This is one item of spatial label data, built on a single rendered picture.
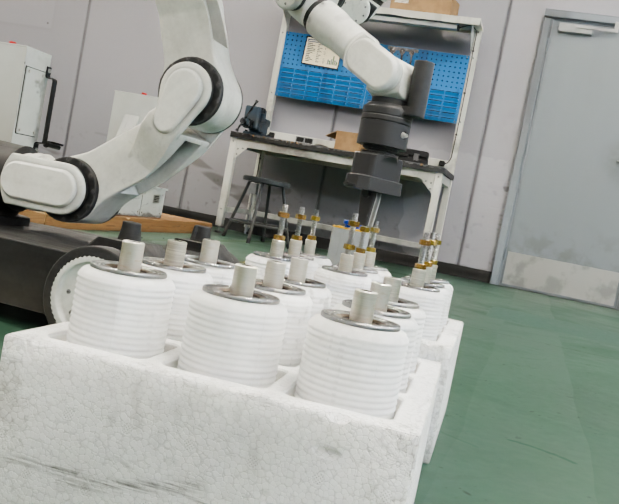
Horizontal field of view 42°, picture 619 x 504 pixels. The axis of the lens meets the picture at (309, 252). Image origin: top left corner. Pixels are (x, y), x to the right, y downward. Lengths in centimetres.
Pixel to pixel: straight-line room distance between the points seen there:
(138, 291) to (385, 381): 24
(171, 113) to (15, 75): 228
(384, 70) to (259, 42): 559
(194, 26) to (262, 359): 111
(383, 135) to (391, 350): 71
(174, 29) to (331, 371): 118
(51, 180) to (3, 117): 213
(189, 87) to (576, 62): 506
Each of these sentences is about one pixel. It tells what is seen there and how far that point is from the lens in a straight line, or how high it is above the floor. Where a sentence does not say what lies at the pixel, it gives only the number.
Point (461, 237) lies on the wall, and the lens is 641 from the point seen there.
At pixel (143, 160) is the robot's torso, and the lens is 176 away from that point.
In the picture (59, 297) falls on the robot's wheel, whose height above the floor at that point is 9.
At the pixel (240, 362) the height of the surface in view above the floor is 20.
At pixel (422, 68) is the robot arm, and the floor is 61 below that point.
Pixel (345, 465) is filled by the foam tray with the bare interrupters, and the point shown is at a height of 14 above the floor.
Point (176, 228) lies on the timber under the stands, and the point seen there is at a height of 3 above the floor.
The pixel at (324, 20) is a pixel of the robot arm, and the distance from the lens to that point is 151.
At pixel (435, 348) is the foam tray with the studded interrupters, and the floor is 17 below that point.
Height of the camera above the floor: 35
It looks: 3 degrees down
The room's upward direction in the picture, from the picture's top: 11 degrees clockwise
